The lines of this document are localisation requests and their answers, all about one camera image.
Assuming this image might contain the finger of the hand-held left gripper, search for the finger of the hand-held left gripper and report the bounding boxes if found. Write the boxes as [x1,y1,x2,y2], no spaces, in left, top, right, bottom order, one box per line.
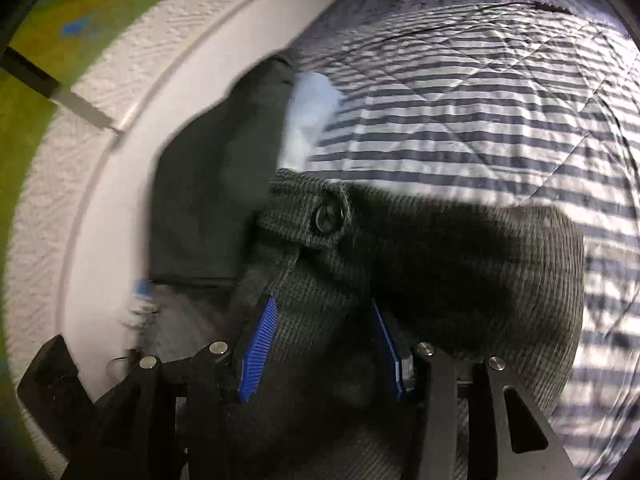
[117,277,167,361]

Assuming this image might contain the striped quilted blanket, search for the striped quilted blanket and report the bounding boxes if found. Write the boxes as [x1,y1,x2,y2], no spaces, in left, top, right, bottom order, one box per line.
[290,0,640,480]

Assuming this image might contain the light blue cloth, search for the light blue cloth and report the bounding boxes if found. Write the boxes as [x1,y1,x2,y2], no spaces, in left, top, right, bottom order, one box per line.
[280,72,343,171]

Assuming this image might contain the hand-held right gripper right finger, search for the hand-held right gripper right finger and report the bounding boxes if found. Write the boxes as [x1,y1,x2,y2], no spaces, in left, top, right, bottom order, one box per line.
[371,300,581,480]

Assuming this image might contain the grey houndstooth pants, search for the grey houndstooth pants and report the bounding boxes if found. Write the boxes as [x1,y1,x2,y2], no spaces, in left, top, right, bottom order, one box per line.
[220,167,586,480]

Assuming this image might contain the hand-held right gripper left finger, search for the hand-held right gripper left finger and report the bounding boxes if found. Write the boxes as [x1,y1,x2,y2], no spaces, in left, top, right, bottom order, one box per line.
[65,295,279,480]

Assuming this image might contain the white textured bed frame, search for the white textured bed frame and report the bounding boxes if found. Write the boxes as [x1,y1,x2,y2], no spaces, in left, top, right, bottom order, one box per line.
[10,0,361,476]

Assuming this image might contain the dark folded garment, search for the dark folded garment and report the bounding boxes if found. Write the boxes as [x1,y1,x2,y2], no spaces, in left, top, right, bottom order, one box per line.
[147,52,297,286]

